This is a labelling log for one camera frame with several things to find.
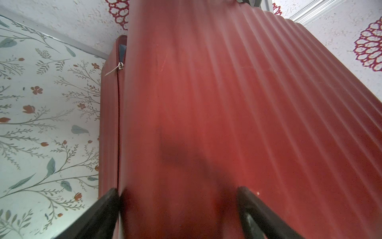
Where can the silver metal zipper pull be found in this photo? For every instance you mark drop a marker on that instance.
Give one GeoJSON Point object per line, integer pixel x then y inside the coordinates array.
{"type": "Point", "coordinates": [120, 66]}

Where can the floral patterned table mat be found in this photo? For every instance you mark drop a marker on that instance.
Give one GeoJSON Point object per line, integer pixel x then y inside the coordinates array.
{"type": "Point", "coordinates": [50, 109]}

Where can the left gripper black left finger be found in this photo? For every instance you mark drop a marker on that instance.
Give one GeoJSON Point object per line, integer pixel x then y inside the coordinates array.
{"type": "Point", "coordinates": [98, 222]}

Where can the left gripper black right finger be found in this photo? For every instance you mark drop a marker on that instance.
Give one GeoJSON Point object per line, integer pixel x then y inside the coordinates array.
{"type": "Point", "coordinates": [258, 221]}

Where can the red hard-shell suitcase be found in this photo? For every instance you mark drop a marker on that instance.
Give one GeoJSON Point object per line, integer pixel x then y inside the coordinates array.
{"type": "Point", "coordinates": [215, 95]}

